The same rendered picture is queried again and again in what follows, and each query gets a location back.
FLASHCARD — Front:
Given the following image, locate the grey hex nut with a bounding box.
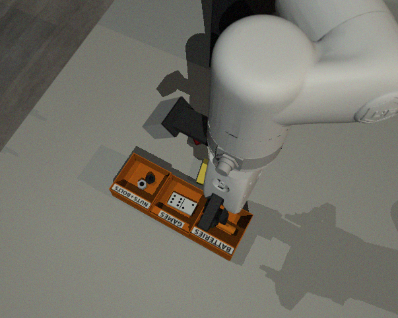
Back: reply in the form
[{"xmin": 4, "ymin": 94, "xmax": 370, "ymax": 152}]
[{"xmin": 137, "ymin": 180, "xmax": 147, "ymax": 190}]

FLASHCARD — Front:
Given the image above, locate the white domino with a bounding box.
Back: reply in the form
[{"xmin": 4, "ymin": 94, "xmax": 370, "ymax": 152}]
[{"xmin": 167, "ymin": 192, "xmax": 197, "ymax": 216}]

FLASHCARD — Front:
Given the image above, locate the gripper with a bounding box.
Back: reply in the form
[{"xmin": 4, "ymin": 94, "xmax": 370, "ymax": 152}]
[{"xmin": 197, "ymin": 144, "xmax": 277, "ymax": 232}]

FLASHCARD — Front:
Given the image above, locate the orange aa battery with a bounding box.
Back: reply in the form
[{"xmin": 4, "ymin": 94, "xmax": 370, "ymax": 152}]
[{"xmin": 217, "ymin": 223, "xmax": 236, "ymax": 234}]

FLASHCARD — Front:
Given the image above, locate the black hexagonal nut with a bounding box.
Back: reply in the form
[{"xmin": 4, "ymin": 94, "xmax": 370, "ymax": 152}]
[{"xmin": 145, "ymin": 174, "xmax": 155, "ymax": 184}]

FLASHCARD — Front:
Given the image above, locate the orange bin with nuts and bolts label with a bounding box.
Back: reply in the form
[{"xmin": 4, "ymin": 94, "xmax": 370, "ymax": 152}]
[{"xmin": 109, "ymin": 153, "xmax": 253, "ymax": 261}]

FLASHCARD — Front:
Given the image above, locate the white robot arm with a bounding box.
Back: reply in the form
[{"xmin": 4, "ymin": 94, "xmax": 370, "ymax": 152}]
[{"xmin": 142, "ymin": 0, "xmax": 398, "ymax": 177}]

